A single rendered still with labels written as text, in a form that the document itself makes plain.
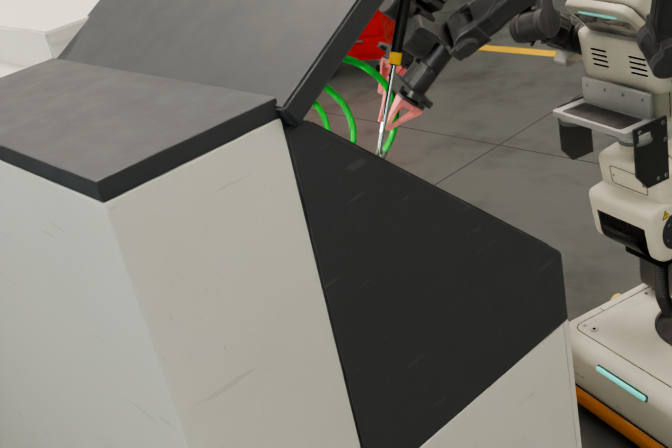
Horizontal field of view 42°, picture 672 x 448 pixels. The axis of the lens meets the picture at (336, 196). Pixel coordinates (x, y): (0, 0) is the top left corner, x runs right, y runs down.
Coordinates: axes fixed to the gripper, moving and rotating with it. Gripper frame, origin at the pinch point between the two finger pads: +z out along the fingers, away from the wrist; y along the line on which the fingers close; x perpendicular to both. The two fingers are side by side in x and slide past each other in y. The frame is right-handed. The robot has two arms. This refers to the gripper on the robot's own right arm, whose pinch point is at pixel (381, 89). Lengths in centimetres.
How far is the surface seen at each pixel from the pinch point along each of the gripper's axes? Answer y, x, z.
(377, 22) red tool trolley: -188, -347, -71
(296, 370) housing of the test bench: 29, 64, 48
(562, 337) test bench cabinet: -38, 48, 27
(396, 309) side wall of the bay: 13, 58, 35
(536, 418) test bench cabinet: -40, 51, 44
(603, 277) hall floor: -163, -55, 8
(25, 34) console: 69, -16, 28
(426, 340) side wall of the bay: 3, 57, 37
